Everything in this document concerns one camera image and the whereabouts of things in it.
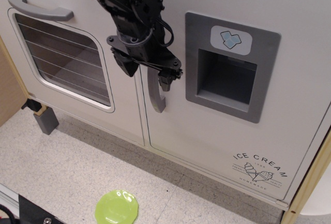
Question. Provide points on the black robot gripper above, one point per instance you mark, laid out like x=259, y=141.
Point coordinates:
x=148, y=51

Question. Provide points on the grey fridge door handle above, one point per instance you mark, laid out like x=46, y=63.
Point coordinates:
x=157, y=101

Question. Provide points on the white toy fridge door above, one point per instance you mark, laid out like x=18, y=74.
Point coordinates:
x=267, y=159

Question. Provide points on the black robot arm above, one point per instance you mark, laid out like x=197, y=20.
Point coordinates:
x=136, y=18

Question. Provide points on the white toy oven door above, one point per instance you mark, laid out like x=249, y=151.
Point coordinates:
x=68, y=65

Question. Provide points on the grey ice dispenser panel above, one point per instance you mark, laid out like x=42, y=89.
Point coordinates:
x=228, y=65

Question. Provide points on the grey kitchen leg block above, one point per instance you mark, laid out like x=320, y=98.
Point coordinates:
x=47, y=121

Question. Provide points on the wooden left side panel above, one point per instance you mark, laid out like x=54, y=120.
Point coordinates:
x=13, y=91

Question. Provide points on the green plastic plate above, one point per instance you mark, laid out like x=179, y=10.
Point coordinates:
x=117, y=206

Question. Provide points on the black clamp bracket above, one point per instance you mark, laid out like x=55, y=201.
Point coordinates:
x=32, y=105

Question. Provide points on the grey oven door handle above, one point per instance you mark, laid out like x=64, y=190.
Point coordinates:
x=57, y=14

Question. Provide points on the black base plate with screw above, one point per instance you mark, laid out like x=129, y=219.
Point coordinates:
x=29, y=212

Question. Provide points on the wooden right side post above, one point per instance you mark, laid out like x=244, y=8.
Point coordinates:
x=310, y=181

